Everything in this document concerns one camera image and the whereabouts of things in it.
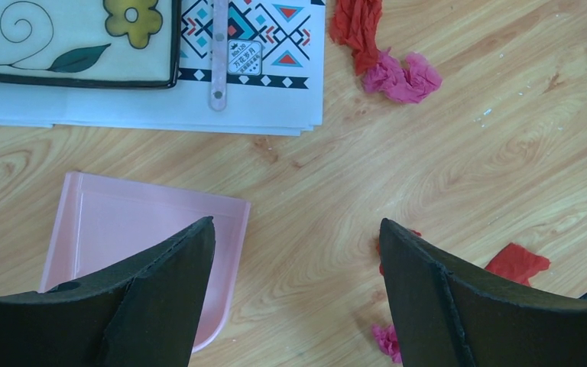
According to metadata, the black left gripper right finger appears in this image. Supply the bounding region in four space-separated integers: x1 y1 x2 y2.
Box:
379 219 587 366

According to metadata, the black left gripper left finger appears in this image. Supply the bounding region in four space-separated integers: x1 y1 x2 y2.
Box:
0 217 216 366

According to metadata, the pink dustpan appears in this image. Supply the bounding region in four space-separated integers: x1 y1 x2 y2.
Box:
39 171 251 352

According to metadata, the magenta paper scrap front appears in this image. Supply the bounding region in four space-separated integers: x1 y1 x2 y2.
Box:
371 324 402 364

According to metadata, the red paper scrap front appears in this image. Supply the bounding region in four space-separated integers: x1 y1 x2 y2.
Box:
485 242 551 287

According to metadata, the magenta paper scrap by placemat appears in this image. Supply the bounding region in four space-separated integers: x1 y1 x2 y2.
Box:
362 50 443 104

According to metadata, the floral square plate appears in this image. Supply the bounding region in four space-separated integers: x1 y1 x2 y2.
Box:
0 1 181 89

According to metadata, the patterned white placemat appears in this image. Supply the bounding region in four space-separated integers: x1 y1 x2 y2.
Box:
0 1 326 136

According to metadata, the red paper scrap by placemat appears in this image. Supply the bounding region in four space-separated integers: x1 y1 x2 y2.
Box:
329 0 382 76

